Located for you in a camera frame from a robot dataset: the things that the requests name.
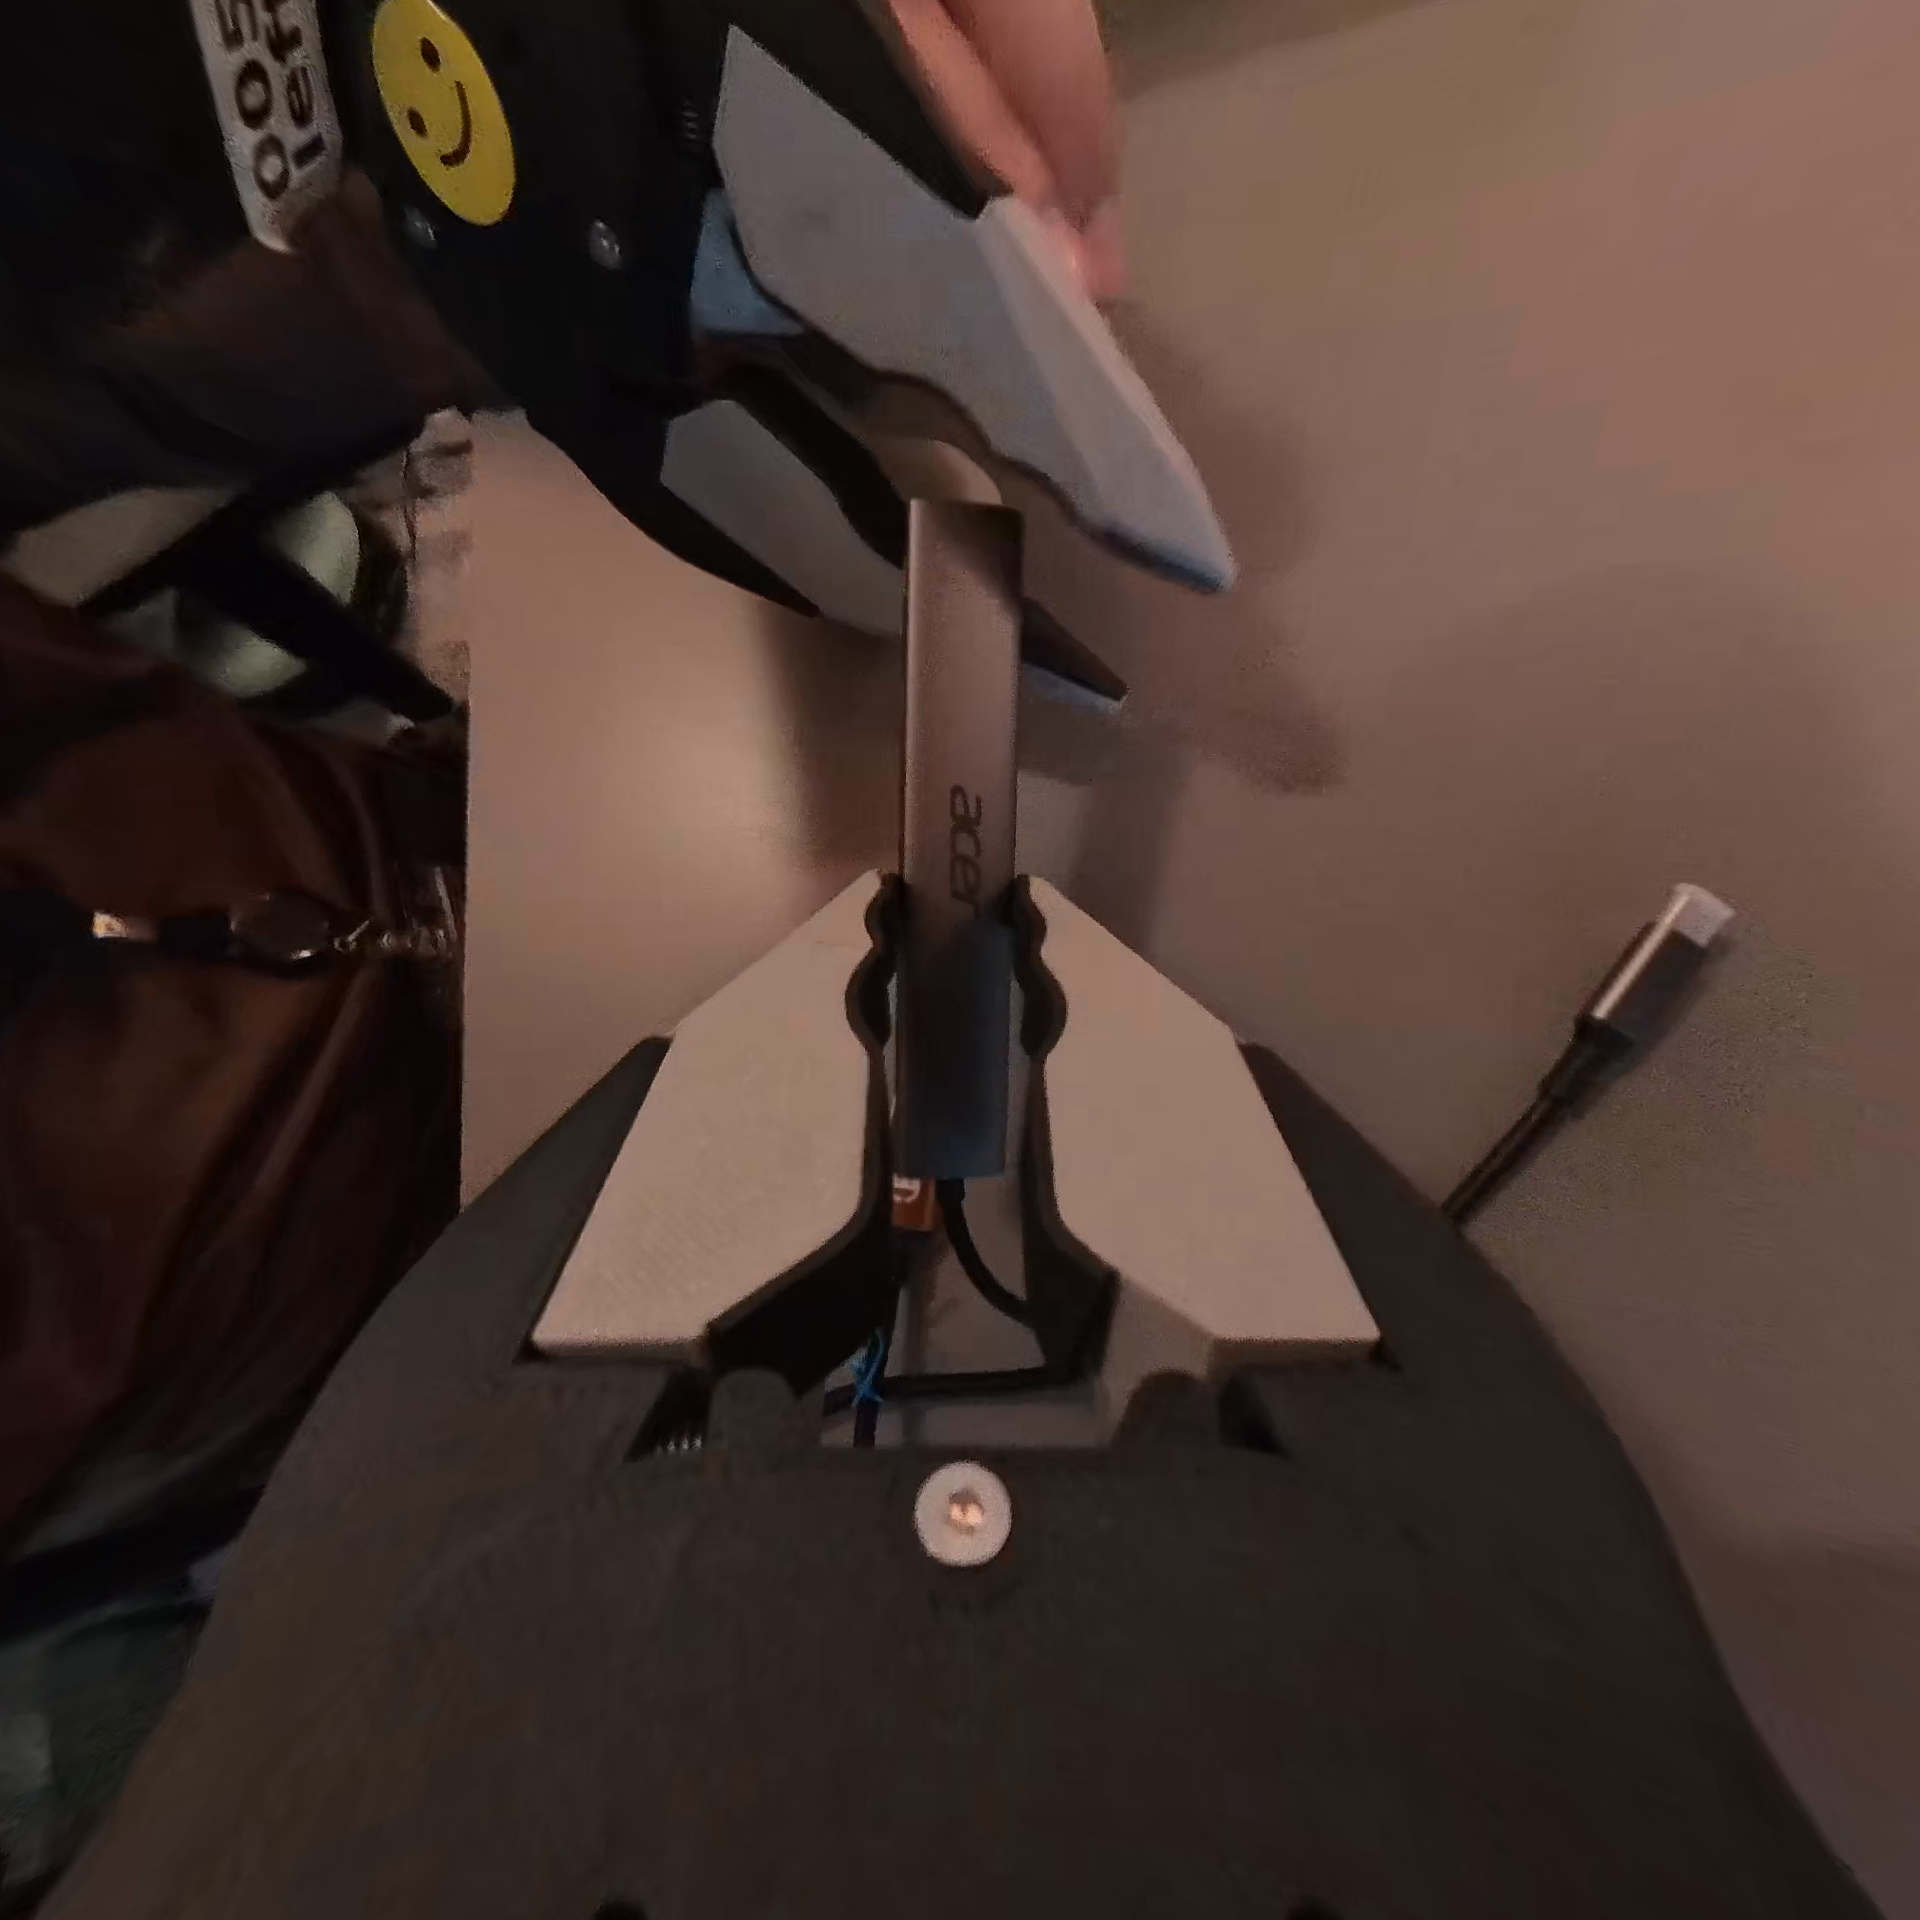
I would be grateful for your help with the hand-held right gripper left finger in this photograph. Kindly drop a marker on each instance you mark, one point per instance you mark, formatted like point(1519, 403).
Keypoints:
point(739, 1140)

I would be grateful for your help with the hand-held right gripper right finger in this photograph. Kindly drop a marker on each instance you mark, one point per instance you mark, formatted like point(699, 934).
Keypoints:
point(1170, 1167)

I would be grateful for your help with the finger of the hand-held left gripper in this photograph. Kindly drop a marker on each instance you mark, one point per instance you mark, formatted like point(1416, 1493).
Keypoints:
point(782, 507)
point(930, 284)

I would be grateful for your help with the small black oval object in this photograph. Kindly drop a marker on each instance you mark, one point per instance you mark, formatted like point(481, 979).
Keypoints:
point(962, 721)

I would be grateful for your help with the person's left hand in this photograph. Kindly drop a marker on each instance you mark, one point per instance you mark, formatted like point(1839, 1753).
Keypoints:
point(1034, 105)

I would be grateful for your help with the metal zipper pull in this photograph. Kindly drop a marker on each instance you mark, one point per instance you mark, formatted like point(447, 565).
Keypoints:
point(277, 925)

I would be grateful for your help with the person's brown clothing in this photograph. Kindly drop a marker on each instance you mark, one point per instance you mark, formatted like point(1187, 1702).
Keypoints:
point(209, 1167)

